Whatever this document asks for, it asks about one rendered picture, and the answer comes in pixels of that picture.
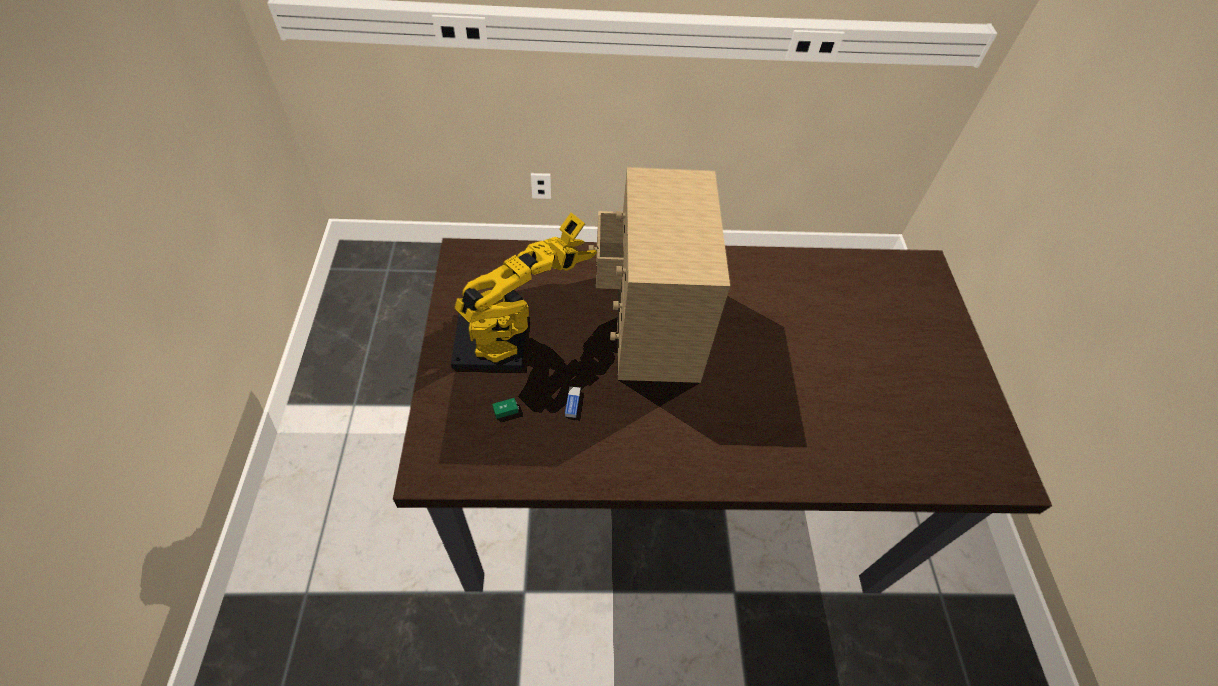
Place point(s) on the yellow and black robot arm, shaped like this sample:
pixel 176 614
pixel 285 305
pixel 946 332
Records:
pixel 475 306

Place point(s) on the wooden chest of drawers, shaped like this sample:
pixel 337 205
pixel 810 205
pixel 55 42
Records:
pixel 678 278

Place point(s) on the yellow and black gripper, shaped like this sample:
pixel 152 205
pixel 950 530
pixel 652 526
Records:
pixel 566 255

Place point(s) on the blue and white eraser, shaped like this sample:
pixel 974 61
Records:
pixel 572 402

